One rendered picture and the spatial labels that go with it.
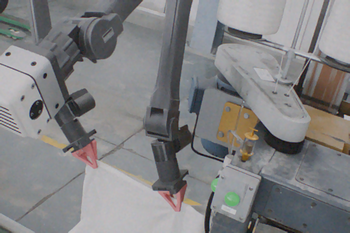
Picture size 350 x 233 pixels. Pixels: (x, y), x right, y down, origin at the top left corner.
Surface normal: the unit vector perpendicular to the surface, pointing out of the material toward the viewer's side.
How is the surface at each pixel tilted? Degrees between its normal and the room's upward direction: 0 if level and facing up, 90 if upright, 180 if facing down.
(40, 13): 54
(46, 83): 90
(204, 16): 92
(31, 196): 0
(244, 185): 90
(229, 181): 90
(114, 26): 75
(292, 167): 0
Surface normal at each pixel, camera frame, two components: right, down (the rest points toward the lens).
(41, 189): 0.18, -0.88
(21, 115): 0.05, 0.80
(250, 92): -0.96, -0.06
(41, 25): 0.58, -0.15
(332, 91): -0.42, 0.33
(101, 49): 0.83, 0.15
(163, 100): -0.53, -0.03
